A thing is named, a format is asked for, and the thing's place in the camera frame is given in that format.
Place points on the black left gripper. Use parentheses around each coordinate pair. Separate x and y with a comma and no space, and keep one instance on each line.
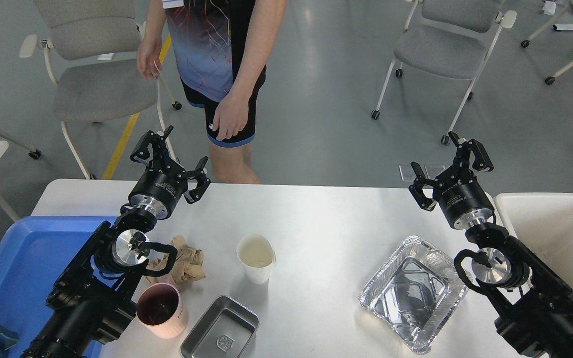
(161,187)

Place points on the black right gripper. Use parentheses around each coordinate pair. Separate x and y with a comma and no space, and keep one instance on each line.
(458,192)

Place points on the white paper cup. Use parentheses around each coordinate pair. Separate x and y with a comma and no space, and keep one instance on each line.
(257,258)

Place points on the aluminium foil tray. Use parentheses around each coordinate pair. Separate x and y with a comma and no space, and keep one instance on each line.
(415,292)

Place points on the pink mug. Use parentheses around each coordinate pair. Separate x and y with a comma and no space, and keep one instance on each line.
(161,310)

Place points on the stainless steel rectangular tray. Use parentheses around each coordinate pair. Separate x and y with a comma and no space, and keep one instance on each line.
(224,331)

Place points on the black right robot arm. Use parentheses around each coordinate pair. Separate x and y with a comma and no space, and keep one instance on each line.
(534,305)

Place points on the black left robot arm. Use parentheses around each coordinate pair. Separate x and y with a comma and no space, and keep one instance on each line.
(92,297)

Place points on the crumpled brown paper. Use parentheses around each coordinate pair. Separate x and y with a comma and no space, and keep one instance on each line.
(187,266)

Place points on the white plastic bin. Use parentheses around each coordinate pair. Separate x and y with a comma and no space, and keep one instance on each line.
(544,223)

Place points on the person in patterned shirt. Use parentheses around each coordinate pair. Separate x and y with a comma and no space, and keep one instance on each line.
(222,49)

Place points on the grey chair right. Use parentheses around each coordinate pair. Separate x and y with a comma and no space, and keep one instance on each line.
(444,53)

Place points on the grey chair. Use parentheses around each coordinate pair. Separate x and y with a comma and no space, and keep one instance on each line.
(97,92)
(444,53)

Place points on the grey chair left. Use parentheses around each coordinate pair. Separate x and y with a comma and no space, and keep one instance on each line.
(97,92)

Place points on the blue plastic tray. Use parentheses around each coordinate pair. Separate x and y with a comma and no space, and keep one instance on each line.
(33,253)

